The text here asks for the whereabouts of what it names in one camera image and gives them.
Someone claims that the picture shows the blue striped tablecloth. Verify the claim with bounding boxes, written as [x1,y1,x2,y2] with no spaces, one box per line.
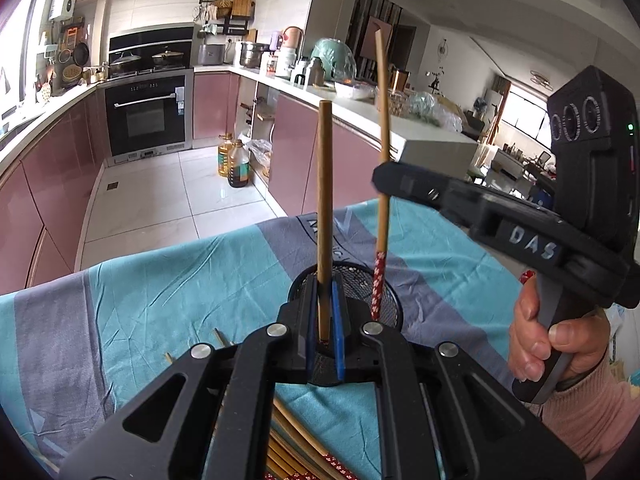
[0,197,551,480]

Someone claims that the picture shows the person's right hand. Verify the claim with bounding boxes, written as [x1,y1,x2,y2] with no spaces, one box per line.
[509,285,612,392]

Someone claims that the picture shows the kitchen window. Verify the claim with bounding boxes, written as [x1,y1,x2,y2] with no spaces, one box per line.
[0,0,56,111]

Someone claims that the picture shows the pink wall picture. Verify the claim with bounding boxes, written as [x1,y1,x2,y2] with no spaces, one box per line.
[367,16,396,68]

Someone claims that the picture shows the yellow cooking oil bottle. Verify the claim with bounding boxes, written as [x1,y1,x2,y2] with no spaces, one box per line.
[217,133,236,178]

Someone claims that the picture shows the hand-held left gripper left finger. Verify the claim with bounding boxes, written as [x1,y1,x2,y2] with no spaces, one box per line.
[57,272,321,480]

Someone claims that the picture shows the black wok with lid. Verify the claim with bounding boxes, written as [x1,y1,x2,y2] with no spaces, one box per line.
[109,51,142,73]

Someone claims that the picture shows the black wall rack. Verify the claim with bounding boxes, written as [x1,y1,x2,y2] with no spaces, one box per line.
[197,0,256,36]

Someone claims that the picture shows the black built-in oven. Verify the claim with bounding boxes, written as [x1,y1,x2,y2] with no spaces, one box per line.
[102,72,193,158]

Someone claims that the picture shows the plastic bag of vegetables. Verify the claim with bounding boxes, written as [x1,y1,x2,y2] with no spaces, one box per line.
[407,91,463,131]

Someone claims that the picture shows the large steel stockpot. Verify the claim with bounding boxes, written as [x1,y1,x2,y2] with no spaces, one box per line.
[239,41,271,68]

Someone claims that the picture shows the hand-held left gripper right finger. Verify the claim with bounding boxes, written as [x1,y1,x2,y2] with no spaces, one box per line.
[330,271,586,480]

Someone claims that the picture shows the clear plastic snack container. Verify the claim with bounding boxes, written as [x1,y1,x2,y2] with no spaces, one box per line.
[377,89,408,116]

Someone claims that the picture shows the mint green air fryer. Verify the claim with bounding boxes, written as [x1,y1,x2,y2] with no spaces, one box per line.
[310,37,357,83]

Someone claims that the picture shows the pile of bamboo chopsticks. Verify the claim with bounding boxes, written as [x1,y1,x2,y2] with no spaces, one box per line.
[164,329,358,480]

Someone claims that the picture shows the black range hood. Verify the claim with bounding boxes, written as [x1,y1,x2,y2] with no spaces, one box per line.
[107,26,195,78]

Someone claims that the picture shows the dark cooking oil bottle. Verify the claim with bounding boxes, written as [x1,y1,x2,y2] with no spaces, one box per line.
[227,140,252,188]

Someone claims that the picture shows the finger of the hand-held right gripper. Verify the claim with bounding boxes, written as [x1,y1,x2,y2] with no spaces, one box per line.
[372,160,453,209]

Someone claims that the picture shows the black mesh utensil holder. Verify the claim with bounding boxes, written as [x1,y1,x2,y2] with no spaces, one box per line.
[291,260,404,346]

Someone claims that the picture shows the silver rice cooker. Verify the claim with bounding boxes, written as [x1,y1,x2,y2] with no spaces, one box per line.
[199,43,227,67]

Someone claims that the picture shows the pink base cabinets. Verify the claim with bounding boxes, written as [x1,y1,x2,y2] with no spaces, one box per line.
[0,82,108,293]
[194,71,401,221]

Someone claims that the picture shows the clear plastic bag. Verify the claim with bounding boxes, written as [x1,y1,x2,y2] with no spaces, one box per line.
[247,139,273,178]

